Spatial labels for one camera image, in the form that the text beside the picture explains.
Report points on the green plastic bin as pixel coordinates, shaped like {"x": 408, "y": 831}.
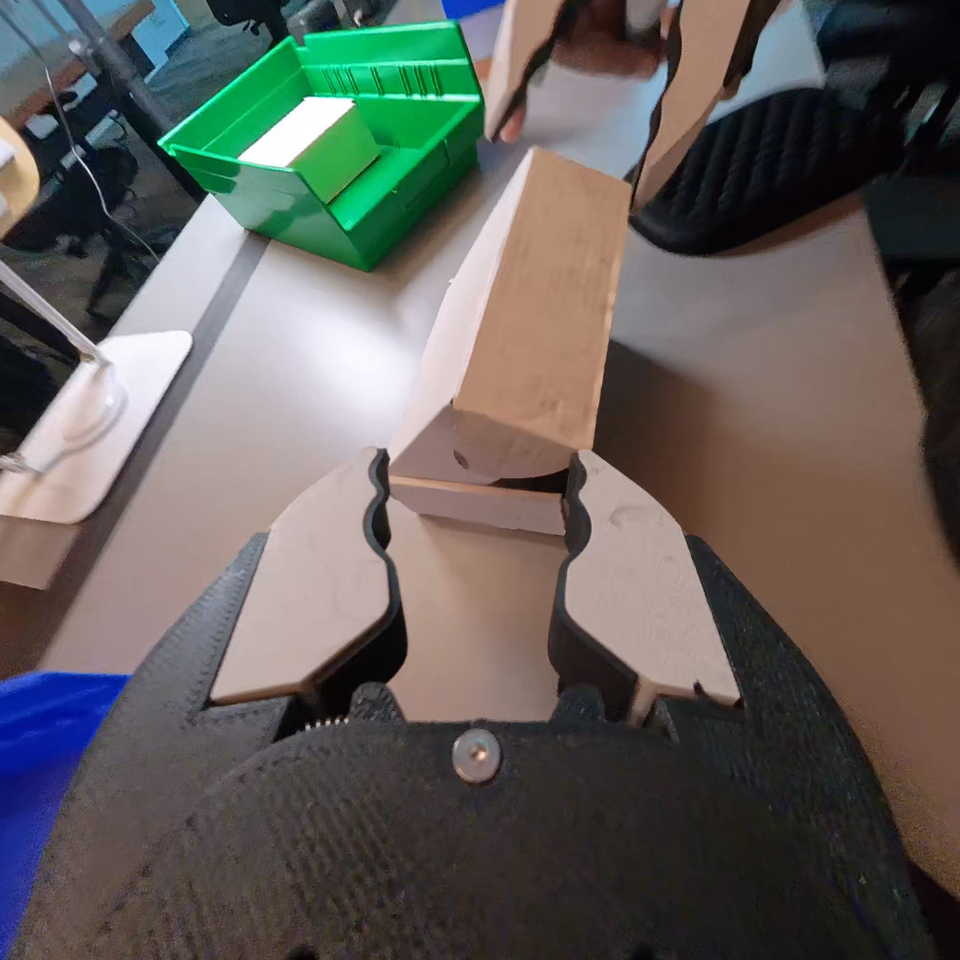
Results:
{"x": 315, "y": 232}

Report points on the white cardboard mailer box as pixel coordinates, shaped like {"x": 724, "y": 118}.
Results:
{"x": 300, "y": 135}
{"x": 525, "y": 300}

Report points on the person's right hand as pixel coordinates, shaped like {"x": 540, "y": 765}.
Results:
{"x": 607, "y": 52}

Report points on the blue plastic bin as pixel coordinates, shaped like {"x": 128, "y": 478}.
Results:
{"x": 37, "y": 750}

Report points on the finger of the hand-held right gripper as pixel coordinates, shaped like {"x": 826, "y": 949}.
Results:
{"x": 705, "y": 52}
{"x": 521, "y": 45}

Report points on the grey desk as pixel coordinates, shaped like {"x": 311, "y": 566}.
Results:
{"x": 300, "y": 375}

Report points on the black metal table leg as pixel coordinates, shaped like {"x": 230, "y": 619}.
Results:
{"x": 121, "y": 75}

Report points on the wooden board document stand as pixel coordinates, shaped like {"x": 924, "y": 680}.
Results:
{"x": 112, "y": 390}

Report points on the black chair armrest pad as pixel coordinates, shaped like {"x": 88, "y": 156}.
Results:
{"x": 750, "y": 172}

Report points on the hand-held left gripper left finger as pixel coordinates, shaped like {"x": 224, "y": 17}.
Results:
{"x": 300, "y": 600}

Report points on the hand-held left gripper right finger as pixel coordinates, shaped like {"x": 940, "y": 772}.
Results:
{"x": 645, "y": 600}

